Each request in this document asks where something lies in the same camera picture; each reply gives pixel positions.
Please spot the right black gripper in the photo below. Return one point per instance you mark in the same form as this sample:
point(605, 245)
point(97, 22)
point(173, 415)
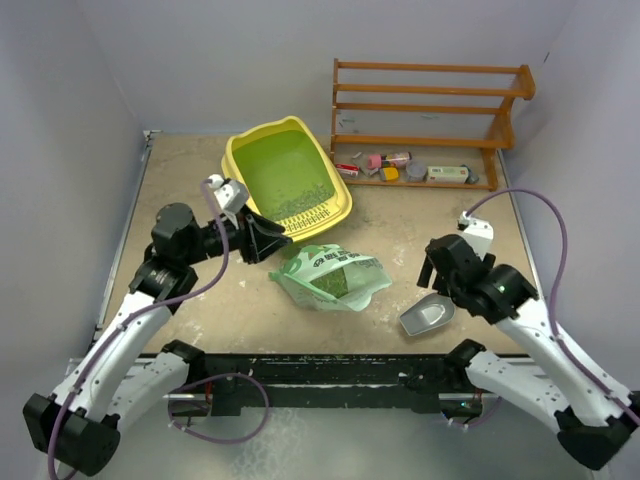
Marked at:
point(426, 272)

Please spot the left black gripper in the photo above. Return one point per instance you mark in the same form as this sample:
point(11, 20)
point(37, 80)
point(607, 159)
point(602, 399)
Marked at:
point(258, 237)

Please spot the silver metal scoop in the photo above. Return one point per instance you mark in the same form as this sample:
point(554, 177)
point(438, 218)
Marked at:
point(431, 312)

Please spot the green cat litter bag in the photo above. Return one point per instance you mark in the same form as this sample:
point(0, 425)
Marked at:
point(331, 278)

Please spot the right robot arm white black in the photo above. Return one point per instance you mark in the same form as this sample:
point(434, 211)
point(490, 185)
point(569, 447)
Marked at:
point(592, 414)

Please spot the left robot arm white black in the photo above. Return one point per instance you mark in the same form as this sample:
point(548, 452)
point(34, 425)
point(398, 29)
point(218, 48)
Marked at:
point(80, 424)

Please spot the yellow green litter box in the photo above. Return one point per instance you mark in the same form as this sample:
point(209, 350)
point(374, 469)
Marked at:
point(289, 176)

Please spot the white green long box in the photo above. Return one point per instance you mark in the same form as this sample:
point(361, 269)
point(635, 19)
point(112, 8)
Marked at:
point(447, 174)

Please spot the red white small box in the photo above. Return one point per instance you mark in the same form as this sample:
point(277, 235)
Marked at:
point(347, 170)

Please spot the grey round container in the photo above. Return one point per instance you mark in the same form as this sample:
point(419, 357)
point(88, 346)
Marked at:
point(416, 171)

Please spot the grey small object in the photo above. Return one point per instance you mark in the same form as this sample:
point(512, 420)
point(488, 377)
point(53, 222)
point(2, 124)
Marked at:
point(472, 178)

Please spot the yellow grey sponge block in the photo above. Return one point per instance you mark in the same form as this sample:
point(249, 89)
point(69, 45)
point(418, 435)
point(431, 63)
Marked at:
point(389, 174)

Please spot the pink patterned tube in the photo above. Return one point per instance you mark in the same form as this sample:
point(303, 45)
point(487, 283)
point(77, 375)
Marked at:
point(396, 160)

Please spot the pink tape roll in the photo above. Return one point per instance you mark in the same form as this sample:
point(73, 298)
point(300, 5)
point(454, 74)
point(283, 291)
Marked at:
point(374, 161)

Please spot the wooden three-tier rack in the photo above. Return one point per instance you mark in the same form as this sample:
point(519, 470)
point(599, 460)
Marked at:
point(381, 107)

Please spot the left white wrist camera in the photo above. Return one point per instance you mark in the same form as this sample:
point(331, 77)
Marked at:
point(230, 194)

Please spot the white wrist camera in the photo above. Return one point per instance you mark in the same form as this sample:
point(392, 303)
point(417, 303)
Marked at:
point(479, 234)
point(230, 194)

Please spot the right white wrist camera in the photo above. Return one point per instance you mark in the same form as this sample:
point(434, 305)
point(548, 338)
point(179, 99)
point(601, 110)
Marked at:
point(479, 234)

